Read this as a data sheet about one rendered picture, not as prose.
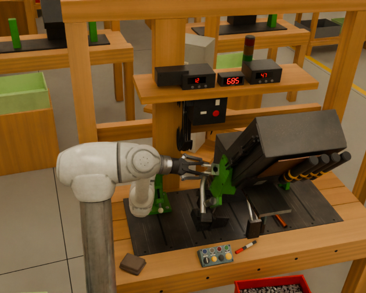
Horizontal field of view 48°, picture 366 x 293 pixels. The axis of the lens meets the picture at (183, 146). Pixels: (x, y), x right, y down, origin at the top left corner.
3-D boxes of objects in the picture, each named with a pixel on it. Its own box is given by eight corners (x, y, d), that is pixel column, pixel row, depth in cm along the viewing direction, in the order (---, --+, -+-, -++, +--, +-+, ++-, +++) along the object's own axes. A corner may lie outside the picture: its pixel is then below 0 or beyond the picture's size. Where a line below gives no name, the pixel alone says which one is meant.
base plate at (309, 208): (343, 223, 218) (344, 220, 217) (135, 259, 193) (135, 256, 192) (304, 175, 252) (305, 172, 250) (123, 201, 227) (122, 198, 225)
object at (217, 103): (225, 123, 208) (228, 96, 199) (193, 126, 204) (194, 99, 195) (217, 111, 217) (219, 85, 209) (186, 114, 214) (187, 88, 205)
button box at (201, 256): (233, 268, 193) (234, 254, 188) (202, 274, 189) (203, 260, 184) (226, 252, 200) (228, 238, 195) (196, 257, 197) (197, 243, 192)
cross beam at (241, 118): (318, 119, 248) (322, 106, 243) (97, 143, 218) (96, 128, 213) (314, 115, 252) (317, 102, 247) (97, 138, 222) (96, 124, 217)
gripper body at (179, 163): (172, 173, 189) (190, 175, 192) (172, 154, 191) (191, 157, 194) (166, 175, 196) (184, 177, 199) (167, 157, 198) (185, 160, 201)
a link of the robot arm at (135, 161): (159, 142, 143) (119, 143, 141) (161, 138, 125) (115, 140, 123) (161, 180, 142) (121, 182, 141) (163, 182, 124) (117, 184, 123)
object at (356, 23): (329, 167, 260) (373, 10, 206) (86, 200, 226) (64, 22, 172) (321, 159, 267) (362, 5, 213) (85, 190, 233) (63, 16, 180)
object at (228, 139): (272, 197, 231) (282, 146, 212) (221, 204, 224) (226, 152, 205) (259, 177, 246) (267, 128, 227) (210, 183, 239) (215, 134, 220)
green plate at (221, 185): (231, 204, 202) (246, 169, 192) (216, 203, 199) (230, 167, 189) (224, 189, 211) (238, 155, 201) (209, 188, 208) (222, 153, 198)
